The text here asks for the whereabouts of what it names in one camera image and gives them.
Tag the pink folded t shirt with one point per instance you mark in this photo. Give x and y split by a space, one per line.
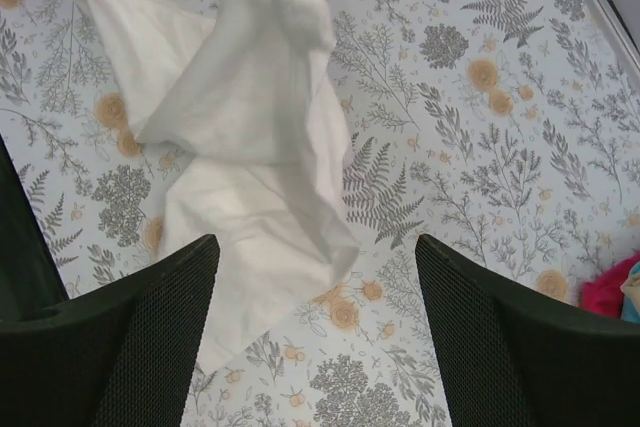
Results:
603 296

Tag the teal folded t shirt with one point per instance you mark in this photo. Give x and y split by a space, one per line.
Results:
628 312

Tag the beige folded t shirt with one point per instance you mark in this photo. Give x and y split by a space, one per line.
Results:
631 290

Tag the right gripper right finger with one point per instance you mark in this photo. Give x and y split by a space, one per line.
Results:
510 356

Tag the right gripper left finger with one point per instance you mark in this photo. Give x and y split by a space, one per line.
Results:
121 355

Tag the floral patterned table mat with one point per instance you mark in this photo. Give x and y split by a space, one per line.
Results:
509 129

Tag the white t shirt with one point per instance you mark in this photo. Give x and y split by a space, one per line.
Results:
247 94

